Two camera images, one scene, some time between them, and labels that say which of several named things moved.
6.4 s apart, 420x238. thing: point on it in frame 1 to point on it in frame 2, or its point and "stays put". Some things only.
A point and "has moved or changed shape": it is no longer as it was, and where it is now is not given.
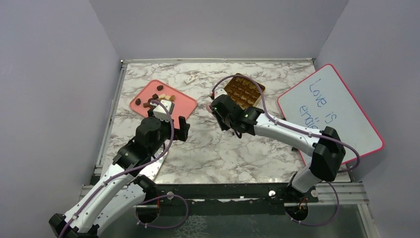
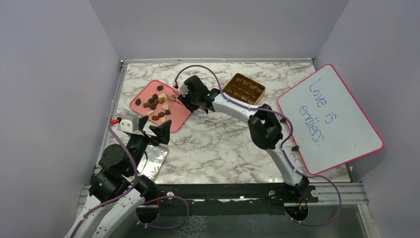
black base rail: (225, 199) stays put
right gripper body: (225, 123) to (190, 102)
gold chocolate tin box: (248, 93) stays put
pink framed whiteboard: (322, 99) stays put
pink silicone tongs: (208, 108) has moved or changed shape
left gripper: (181, 134) to (163, 131)
